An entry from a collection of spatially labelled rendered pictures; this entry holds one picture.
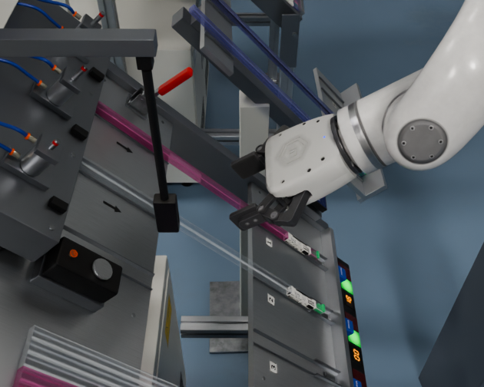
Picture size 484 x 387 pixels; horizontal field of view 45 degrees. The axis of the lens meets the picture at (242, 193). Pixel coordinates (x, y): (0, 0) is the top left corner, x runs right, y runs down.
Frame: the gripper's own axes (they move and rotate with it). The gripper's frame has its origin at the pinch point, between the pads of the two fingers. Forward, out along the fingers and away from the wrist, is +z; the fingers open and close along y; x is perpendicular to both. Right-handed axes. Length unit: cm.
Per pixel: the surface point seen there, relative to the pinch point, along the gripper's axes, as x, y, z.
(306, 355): 26.8, 9.4, 6.3
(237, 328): 58, -22, 41
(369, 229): 110, -80, 21
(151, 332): 24.4, -3.1, 36.8
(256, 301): 15.9, 4.9, 8.3
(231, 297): 82, -51, 60
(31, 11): -30.1, -12.2, 10.3
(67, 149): -21.0, 5.2, 8.7
